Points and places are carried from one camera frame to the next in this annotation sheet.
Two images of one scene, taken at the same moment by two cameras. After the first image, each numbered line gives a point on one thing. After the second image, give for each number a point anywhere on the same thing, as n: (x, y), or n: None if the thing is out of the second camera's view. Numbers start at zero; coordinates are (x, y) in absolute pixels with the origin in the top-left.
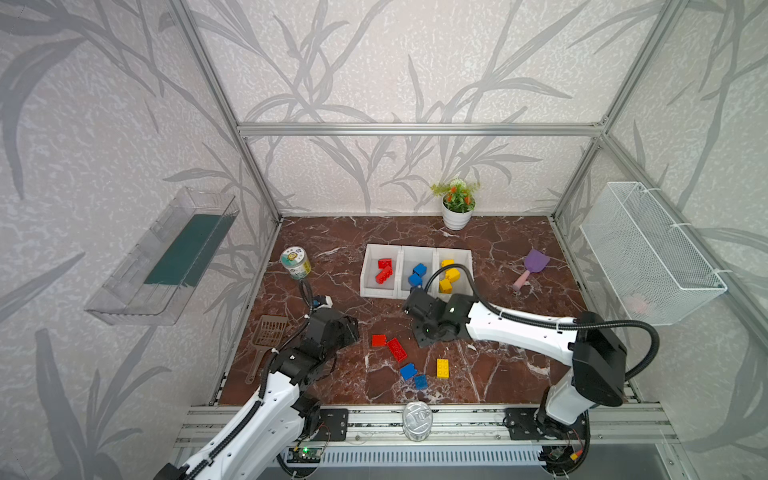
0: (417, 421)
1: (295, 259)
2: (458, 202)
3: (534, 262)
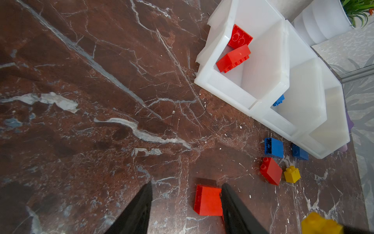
0: None
1: None
2: (354, 9)
3: (350, 124)
